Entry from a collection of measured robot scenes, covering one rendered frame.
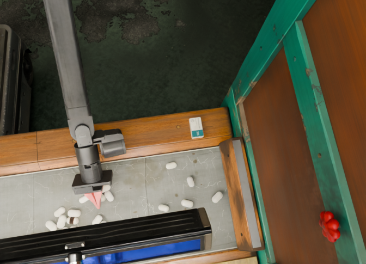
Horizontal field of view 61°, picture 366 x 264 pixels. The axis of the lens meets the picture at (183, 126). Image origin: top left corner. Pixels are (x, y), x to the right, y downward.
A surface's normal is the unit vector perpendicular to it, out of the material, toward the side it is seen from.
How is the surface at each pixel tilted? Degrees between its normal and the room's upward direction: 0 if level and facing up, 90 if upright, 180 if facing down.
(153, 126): 0
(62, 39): 41
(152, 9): 0
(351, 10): 90
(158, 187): 0
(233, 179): 67
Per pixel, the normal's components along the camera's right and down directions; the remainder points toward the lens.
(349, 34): -0.99, 0.13
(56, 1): 0.30, 0.47
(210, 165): 0.05, -0.25
